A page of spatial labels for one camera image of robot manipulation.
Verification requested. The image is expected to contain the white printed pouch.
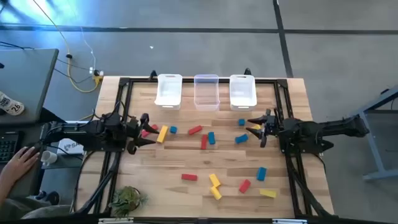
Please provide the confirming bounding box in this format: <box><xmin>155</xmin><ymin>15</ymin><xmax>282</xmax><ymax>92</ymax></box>
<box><xmin>0</xmin><ymin>91</ymin><xmax>25</xmax><ymax>116</ymax></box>

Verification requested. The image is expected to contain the person's leg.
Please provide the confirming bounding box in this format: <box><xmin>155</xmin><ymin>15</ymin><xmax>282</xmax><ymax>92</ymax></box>
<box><xmin>0</xmin><ymin>195</ymin><xmax>77</xmax><ymax>220</ymax></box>

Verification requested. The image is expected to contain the clear plastic bin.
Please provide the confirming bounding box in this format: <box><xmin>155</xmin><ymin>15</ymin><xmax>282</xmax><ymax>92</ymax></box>
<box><xmin>193</xmin><ymin>73</ymin><xmax>221</xmax><ymax>112</ymax></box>

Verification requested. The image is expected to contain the yellow long block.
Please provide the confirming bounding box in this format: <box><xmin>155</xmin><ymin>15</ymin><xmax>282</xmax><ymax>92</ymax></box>
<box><xmin>156</xmin><ymin>124</ymin><xmax>169</xmax><ymax>144</ymax></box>

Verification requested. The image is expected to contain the white printed box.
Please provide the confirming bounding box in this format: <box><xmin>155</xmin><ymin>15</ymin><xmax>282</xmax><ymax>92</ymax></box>
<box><xmin>57</xmin><ymin>138</ymin><xmax>85</xmax><ymax>156</ymax></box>

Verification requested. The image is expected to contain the silver metal bracket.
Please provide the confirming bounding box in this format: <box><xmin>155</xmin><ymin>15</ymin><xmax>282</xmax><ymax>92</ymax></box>
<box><xmin>272</xmin><ymin>218</ymin><xmax>308</xmax><ymax>224</ymax></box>
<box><xmin>98</xmin><ymin>217</ymin><xmax>134</xmax><ymax>224</ymax></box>

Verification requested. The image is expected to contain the blue-grey table frame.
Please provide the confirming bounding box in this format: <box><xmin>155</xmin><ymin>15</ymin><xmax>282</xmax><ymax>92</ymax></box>
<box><xmin>341</xmin><ymin>85</ymin><xmax>398</xmax><ymax>183</ymax></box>

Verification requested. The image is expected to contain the black keyboard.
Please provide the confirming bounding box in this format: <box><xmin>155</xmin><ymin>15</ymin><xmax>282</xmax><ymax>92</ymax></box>
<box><xmin>0</xmin><ymin>131</ymin><xmax>22</xmax><ymax>165</ymax></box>

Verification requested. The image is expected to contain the white plastic bin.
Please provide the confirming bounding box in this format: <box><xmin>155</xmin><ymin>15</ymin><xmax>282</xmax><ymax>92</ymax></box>
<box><xmin>154</xmin><ymin>73</ymin><xmax>183</xmax><ymax>111</ymax></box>
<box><xmin>229</xmin><ymin>74</ymin><xmax>258</xmax><ymax>112</ymax></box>

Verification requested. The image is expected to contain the yellow cable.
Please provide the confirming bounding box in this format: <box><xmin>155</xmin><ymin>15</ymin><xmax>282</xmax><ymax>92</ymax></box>
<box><xmin>32</xmin><ymin>0</ymin><xmax>103</xmax><ymax>94</ymax></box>

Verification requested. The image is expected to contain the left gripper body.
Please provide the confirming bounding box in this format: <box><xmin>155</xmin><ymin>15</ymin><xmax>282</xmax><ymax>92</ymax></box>
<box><xmin>125</xmin><ymin>117</ymin><xmax>144</xmax><ymax>147</ymax></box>

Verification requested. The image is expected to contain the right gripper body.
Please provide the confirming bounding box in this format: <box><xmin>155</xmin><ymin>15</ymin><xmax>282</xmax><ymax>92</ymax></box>
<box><xmin>264</xmin><ymin>115</ymin><xmax>282</xmax><ymax>138</ymax></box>

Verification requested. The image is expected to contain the person's hand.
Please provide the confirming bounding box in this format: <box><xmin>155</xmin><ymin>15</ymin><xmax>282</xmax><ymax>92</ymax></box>
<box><xmin>1</xmin><ymin>146</ymin><xmax>41</xmax><ymax>184</ymax></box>

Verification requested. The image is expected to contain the dark grey desk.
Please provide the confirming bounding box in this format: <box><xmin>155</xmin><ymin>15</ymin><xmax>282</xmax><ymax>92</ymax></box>
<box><xmin>0</xmin><ymin>123</ymin><xmax>52</xmax><ymax>200</ymax></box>

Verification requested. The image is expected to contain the white mug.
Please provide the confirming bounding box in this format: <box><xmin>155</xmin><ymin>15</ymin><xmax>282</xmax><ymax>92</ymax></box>
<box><xmin>40</xmin><ymin>150</ymin><xmax>58</xmax><ymax>167</ymax></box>

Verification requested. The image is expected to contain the person's forearm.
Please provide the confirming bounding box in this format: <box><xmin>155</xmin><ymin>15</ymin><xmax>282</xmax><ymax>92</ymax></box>
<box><xmin>0</xmin><ymin>172</ymin><xmax>16</xmax><ymax>206</ymax></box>

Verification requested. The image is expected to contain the green potted plant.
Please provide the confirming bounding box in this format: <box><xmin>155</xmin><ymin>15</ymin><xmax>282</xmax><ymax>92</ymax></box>
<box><xmin>108</xmin><ymin>185</ymin><xmax>149</xmax><ymax>218</ymax></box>

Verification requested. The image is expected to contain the yellow wooden block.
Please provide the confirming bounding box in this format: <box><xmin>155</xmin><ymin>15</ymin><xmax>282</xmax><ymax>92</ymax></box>
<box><xmin>208</xmin><ymin>173</ymin><xmax>222</xmax><ymax>188</ymax></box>

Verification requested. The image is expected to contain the white cable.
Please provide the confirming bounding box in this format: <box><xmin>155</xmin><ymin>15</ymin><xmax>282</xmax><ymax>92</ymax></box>
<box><xmin>73</xmin><ymin>0</ymin><xmax>97</xmax><ymax>74</ymax></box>

